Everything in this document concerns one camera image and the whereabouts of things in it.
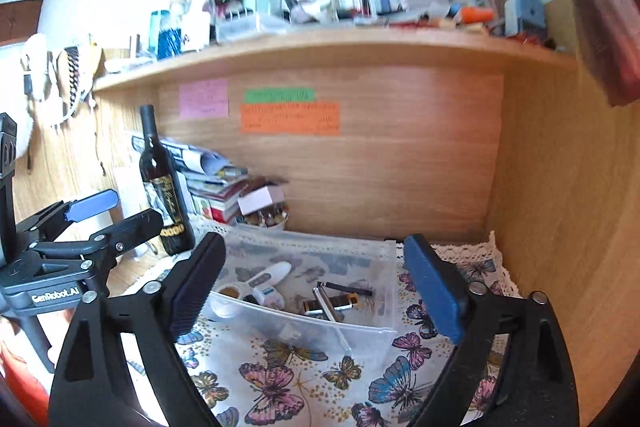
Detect blue box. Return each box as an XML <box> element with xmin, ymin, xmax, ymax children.
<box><xmin>504</xmin><ymin>0</ymin><xmax>546</xmax><ymax>38</ymax></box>

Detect white card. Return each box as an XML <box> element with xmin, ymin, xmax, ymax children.
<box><xmin>237</xmin><ymin>187</ymin><xmax>286</xmax><ymax>215</ymax></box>

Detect clear plastic lidded container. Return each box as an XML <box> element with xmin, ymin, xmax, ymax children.
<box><xmin>215</xmin><ymin>14</ymin><xmax>291</xmax><ymax>44</ymax></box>

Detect red cloth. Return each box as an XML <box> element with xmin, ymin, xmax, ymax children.
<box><xmin>0</xmin><ymin>332</ymin><xmax>56</xmax><ymax>427</ymax></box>

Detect pink paper note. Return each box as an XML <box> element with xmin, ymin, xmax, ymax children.
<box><xmin>179</xmin><ymin>79</ymin><xmax>230</xmax><ymax>119</ymax></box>

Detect shiny metal lighter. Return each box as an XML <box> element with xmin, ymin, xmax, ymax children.
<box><xmin>302</xmin><ymin>297</ymin><xmax>361</xmax><ymax>315</ymax></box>

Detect dark wine bottle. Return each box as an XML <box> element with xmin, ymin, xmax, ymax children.
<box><xmin>138</xmin><ymin>104</ymin><xmax>197</xmax><ymax>257</ymax></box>

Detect silver metal cylinder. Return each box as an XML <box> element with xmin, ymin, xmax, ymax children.
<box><xmin>312</xmin><ymin>286</ymin><xmax>346</xmax><ymax>323</ymax></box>

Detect stack of books and magazines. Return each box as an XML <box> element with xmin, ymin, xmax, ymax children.
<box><xmin>131</xmin><ymin>134</ymin><xmax>248</xmax><ymax>225</ymax></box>

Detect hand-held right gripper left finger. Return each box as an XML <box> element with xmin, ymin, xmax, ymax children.
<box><xmin>47</xmin><ymin>232</ymin><xmax>236</xmax><ymax>427</ymax></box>

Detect green paper note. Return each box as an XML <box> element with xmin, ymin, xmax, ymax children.
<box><xmin>244</xmin><ymin>87</ymin><xmax>316</xmax><ymax>104</ymax></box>

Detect yellow hanging item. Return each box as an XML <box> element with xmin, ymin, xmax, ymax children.
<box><xmin>82</xmin><ymin>42</ymin><xmax>103</xmax><ymax>82</ymax></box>

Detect butterfly print lace tablecloth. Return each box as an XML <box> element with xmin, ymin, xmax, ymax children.
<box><xmin>125</xmin><ymin>212</ymin><xmax>521</xmax><ymax>427</ymax></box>

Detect bowl of small items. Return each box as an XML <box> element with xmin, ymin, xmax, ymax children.
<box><xmin>235</xmin><ymin>177</ymin><xmax>291</xmax><ymax>230</ymax></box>

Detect black beaded string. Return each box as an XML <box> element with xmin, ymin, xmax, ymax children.
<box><xmin>62</xmin><ymin>47</ymin><xmax>83</xmax><ymax>108</ymax></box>

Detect blue liquid glass bottle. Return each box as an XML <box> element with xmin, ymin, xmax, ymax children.
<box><xmin>150</xmin><ymin>9</ymin><xmax>183</xmax><ymax>60</ymax></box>

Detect clear plastic box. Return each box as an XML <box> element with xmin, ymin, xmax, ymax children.
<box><xmin>202</xmin><ymin>224</ymin><xmax>401</xmax><ymax>358</ymax></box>

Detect orange paper note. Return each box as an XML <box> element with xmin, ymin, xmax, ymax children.
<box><xmin>240</xmin><ymin>102</ymin><xmax>342</xmax><ymax>138</ymax></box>

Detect wooden shelf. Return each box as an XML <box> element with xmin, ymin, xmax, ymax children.
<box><xmin>92</xmin><ymin>27</ymin><xmax>581</xmax><ymax>92</ymax></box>

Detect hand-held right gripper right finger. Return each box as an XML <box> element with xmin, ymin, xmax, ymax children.
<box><xmin>402</xmin><ymin>234</ymin><xmax>581</xmax><ymax>427</ymax></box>

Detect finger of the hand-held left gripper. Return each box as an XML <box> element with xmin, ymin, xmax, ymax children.
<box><xmin>27</xmin><ymin>208</ymin><xmax>165</xmax><ymax>273</ymax></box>
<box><xmin>15</xmin><ymin>188</ymin><xmax>120</xmax><ymax>253</ymax></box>

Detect white plug charger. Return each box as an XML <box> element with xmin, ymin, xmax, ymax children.
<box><xmin>252</xmin><ymin>287</ymin><xmax>286</xmax><ymax>310</ymax></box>

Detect white handheld magnifier device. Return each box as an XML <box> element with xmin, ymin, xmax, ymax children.
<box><xmin>209</xmin><ymin>261</ymin><xmax>293</xmax><ymax>319</ymax></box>

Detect clear bottle with illustrated label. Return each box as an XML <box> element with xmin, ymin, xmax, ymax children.
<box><xmin>185</xmin><ymin>0</ymin><xmax>213</xmax><ymax>52</ymax></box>

